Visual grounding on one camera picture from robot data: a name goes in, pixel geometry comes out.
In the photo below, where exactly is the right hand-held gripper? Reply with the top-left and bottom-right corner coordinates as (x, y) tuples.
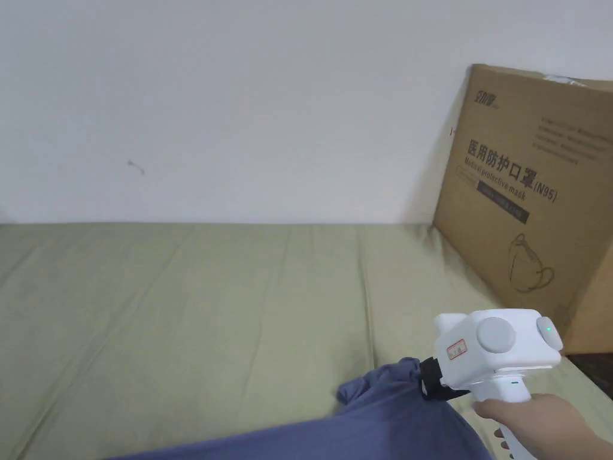
(418, 308), (565, 403)

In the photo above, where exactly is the dark blue shirt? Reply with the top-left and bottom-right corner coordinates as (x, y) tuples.
(107, 356), (500, 460)

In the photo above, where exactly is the person's right hand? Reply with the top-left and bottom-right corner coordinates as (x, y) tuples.
(471, 393), (613, 460)

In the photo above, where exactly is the brown cardboard carton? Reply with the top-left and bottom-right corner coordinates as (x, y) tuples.
(432, 63), (613, 356)

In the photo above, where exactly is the bed with pale green sheet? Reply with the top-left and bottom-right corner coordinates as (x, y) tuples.
(0, 221), (613, 460)

